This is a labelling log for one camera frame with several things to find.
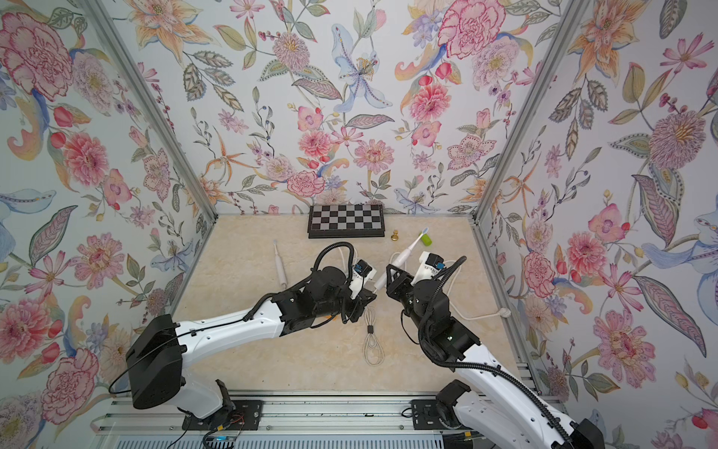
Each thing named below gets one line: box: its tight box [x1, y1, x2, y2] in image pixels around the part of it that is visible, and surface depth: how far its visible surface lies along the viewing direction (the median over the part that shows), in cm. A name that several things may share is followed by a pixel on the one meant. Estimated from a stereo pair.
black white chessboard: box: [307, 203, 386, 239], surface depth 119 cm
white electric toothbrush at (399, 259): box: [373, 227, 430, 290], surface depth 74 cm
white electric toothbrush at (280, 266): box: [272, 239, 288, 290], surface depth 105 cm
